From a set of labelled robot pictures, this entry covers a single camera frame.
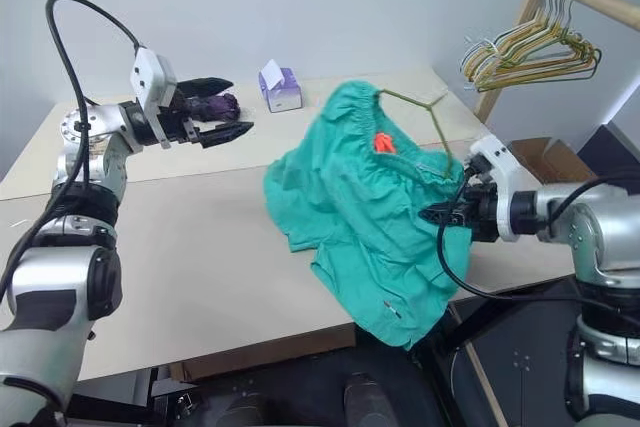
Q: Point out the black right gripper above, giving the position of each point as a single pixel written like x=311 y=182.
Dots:
x=482 y=209

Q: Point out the purple tissue box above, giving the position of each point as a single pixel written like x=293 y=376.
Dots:
x=282 y=94

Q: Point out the green shorts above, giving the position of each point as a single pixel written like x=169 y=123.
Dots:
x=360 y=217

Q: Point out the small orange tag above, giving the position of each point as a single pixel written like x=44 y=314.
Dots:
x=384 y=143

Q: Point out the brown cardboard box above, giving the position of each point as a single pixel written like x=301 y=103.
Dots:
x=542 y=157

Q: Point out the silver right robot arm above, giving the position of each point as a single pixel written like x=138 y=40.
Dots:
x=595 y=227

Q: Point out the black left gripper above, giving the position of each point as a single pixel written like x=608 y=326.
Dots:
x=177 y=122

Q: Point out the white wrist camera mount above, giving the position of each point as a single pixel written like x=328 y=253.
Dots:
x=150 y=74
x=502 y=167

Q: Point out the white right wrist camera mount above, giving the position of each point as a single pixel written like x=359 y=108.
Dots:
x=502 y=167

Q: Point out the folded purple black umbrella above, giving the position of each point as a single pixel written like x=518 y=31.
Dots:
x=220 y=106

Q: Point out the bunch of hangers on rack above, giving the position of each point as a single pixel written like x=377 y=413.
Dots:
x=530 y=72

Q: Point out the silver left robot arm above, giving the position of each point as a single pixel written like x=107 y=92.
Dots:
x=55 y=277

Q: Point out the black panel with white dots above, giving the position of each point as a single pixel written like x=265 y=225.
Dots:
x=520 y=377

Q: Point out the wooden clothes rack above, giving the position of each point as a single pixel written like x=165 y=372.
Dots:
x=505 y=42

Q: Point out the white tissue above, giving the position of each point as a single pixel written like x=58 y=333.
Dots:
x=271 y=73

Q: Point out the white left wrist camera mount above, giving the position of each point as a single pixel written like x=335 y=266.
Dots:
x=150 y=74

